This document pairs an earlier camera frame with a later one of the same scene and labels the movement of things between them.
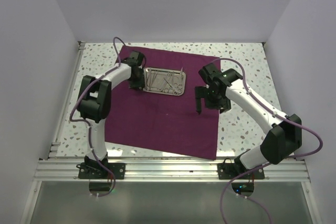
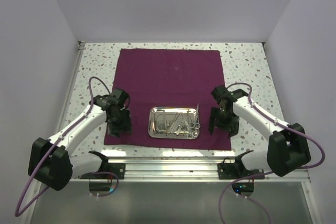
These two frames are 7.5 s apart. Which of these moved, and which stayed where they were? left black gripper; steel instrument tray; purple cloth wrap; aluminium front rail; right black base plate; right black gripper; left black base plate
Moved: steel instrument tray; left black gripper; right black gripper; purple cloth wrap
Stayed: left black base plate; aluminium front rail; right black base plate
